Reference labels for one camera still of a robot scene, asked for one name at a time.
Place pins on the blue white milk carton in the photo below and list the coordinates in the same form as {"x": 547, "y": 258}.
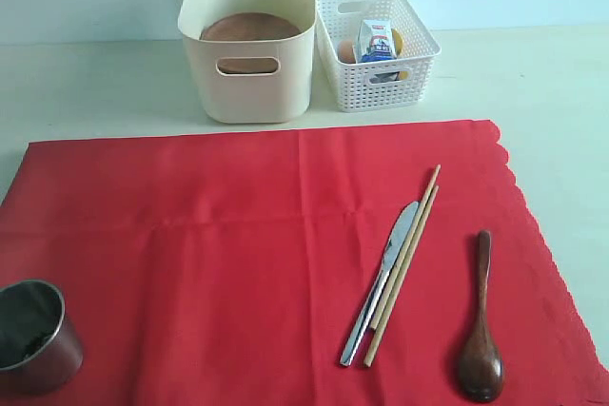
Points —
{"x": 374, "y": 42}

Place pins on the white perforated plastic basket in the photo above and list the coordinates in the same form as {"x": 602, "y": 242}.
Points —
{"x": 374, "y": 85}

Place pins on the cream plastic bin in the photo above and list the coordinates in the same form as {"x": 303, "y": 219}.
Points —
{"x": 246, "y": 82}

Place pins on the wooden chopstick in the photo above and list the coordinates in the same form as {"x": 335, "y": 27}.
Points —
{"x": 378, "y": 334}
{"x": 392, "y": 280}

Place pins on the dark wooden spoon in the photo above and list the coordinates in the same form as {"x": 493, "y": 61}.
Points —
{"x": 480, "y": 369}

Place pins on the brown egg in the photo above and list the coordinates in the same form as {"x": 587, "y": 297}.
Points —
{"x": 345, "y": 52}

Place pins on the brown wooden plate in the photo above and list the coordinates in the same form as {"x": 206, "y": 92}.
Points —
{"x": 249, "y": 26}

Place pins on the stainless steel cup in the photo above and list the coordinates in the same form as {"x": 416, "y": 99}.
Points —
{"x": 40, "y": 349}

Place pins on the yellow lemon with sticker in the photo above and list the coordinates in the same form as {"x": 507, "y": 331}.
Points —
{"x": 398, "y": 45}

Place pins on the silver table knife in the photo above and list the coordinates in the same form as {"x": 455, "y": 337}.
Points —
{"x": 390, "y": 254}

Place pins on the red table cloth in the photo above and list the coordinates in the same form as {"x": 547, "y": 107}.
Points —
{"x": 229, "y": 269}

